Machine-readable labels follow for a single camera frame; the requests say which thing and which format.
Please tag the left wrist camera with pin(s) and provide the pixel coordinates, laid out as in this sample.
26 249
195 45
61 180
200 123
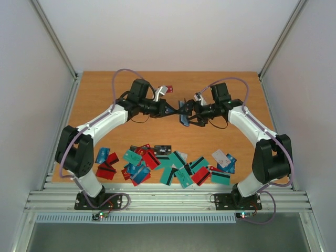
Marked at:
161 91

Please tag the blue card left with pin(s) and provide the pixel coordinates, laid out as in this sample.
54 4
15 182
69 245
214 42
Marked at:
102 155

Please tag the red striped card centre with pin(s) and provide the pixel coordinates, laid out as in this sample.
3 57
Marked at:
151 161

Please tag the blue card pile centre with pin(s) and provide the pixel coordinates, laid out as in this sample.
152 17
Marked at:
138 174

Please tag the lone red card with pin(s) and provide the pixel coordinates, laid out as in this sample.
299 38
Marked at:
169 89

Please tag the teal vip card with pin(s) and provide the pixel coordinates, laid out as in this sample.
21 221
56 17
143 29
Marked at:
183 177
132 157

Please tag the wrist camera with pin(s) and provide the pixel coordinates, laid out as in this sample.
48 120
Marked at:
161 91
200 99

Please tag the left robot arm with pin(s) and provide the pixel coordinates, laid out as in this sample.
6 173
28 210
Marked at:
75 150

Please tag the teal VIP card bottom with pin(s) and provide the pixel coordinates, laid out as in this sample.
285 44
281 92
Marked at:
183 177

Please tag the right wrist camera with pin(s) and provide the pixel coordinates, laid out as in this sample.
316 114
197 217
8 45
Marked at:
200 99

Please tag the teal striped card lower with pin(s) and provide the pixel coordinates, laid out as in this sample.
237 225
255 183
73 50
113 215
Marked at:
167 176

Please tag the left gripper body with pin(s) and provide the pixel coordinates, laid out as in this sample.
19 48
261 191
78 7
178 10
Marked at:
155 111

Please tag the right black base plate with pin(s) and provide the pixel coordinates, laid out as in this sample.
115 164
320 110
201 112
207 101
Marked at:
225 202

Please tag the grey slotted cable duct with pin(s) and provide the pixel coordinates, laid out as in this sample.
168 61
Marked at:
138 218

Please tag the blue card right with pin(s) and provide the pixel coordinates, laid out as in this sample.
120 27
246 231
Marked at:
229 168

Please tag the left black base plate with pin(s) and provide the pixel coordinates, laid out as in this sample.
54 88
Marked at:
104 201

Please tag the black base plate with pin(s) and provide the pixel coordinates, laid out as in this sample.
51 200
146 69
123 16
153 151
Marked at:
104 201
225 202

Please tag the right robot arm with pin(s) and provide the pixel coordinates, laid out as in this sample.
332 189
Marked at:
272 155

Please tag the blue leather card holder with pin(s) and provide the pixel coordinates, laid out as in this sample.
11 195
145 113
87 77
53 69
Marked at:
183 118

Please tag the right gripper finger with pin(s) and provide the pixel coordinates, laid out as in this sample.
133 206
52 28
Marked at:
197 120
187 106

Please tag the teal striped card right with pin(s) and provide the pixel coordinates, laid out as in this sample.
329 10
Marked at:
220 178

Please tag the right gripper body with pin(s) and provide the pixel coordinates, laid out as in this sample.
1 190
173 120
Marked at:
191 110

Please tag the black VIP card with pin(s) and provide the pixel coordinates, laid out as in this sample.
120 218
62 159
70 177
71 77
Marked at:
162 149

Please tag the teal striped card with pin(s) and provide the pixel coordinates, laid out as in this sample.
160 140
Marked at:
175 159
167 176
220 178

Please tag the red striped card left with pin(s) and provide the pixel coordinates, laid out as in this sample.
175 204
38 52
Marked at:
105 171

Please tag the teal striped card centre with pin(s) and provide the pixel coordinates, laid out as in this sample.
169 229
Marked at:
175 159

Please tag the white floral card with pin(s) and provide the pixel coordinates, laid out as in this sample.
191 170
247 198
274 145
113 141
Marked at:
221 158

